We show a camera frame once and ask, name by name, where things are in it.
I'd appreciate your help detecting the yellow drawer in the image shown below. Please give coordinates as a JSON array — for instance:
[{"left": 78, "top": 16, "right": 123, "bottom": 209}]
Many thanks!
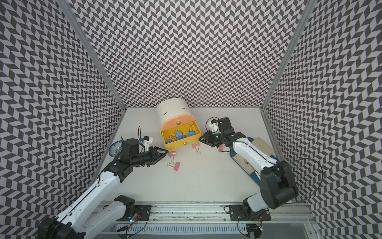
[{"left": 161, "top": 121, "right": 202, "bottom": 151}]

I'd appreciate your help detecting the blue binder clip mid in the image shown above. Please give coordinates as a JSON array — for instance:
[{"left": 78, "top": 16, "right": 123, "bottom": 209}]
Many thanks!
[{"left": 174, "top": 130, "right": 183, "bottom": 137}]

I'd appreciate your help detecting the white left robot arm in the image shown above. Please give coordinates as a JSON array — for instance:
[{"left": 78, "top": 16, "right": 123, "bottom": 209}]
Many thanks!
[{"left": 37, "top": 138, "right": 168, "bottom": 239}]

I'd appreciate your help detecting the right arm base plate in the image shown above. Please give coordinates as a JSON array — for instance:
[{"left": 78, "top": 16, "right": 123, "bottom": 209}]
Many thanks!
[{"left": 227, "top": 204, "right": 271, "bottom": 222}]

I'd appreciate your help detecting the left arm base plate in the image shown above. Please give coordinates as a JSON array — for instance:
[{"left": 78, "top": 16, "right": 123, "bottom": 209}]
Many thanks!
[{"left": 127, "top": 204, "right": 152, "bottom": 222}]

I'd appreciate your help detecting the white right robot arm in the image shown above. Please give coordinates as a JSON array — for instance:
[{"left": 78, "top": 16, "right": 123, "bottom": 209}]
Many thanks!
[{"left": 199, "top": 117, "right": 298, "bottom": 219}]

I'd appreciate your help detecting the aluminium front rail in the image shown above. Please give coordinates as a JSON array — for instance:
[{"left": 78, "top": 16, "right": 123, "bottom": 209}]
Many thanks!
[{"left": 67, "top": 202, "right": 314, "bottom": 224}]

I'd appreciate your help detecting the blue patterned bowl far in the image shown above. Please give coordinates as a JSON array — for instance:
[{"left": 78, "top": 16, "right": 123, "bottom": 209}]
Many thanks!
[{"left": 108, "top": 140, "right": 123, "bottom": 157}]

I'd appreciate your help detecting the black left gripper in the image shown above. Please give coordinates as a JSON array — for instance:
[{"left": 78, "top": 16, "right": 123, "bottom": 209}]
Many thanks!
[{"left": 131, "top": 146, "right": 169, "bottom": 167}]

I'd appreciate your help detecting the pink binder clip centre top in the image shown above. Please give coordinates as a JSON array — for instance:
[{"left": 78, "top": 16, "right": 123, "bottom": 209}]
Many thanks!
[{"left": 192, "top": 142, "right": 201, "bottom": 154}]

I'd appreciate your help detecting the beige cloth napkin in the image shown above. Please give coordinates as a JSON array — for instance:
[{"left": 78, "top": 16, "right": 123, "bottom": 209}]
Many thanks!
[{"left": 232, "top": 137, "right": 277, "bottom": 177}]

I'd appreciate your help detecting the white round drawer cabinet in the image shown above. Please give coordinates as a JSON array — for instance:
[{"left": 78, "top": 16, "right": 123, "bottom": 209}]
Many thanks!
[{"left": 156, "top": 98, "right": 192, "bottom": 124}]

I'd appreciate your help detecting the pink binder clip lower left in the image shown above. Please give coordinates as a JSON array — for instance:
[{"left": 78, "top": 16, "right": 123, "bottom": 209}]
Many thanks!
[{"left": 167, "top": 162, "right": 181, "bottom": 171}]

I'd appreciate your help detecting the orange top drawer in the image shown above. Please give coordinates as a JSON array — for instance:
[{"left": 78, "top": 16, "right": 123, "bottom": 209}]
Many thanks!
[{"left": 161, "top": 114, "right": 196, "bottom": 131}]

